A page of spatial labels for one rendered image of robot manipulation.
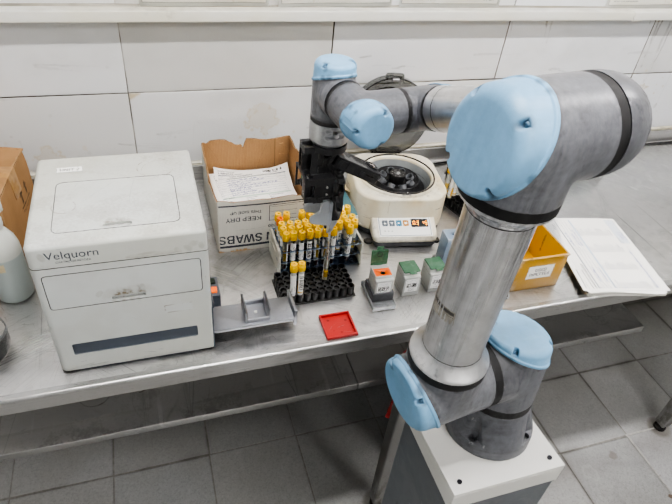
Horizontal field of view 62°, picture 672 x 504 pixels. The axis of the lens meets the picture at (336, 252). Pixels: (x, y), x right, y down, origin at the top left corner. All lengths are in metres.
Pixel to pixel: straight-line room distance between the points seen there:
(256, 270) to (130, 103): 0.54
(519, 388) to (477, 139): 0.46
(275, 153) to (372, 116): 0.72
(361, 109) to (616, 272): 0.90
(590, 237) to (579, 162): 1.07
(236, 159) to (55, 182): 0.58
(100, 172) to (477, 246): 0.73
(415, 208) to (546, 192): 0.86
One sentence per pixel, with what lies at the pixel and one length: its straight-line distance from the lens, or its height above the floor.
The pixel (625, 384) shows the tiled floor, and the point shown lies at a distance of 2.64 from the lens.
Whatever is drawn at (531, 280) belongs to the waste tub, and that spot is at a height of 0.90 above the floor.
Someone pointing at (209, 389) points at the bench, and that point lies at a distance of 1.87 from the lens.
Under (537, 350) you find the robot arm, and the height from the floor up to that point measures 1.14.
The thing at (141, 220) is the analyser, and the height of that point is 1.17.
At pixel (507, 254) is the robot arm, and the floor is 1.37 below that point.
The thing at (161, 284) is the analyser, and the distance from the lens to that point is 1.03.
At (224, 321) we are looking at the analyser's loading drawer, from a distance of 1.16.
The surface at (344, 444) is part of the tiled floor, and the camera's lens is 2.08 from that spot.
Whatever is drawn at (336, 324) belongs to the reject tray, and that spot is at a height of 0.88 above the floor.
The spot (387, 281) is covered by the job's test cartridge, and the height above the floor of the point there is 0.94.
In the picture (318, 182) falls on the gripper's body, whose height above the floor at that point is 1.18.
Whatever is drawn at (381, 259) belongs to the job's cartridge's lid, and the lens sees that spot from 1.25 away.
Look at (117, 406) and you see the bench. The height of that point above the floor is 0.27.
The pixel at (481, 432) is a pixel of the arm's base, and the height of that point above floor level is 0.97.
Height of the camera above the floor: 1.76
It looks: 39 degrees down
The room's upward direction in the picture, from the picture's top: 7 degrees clockwise
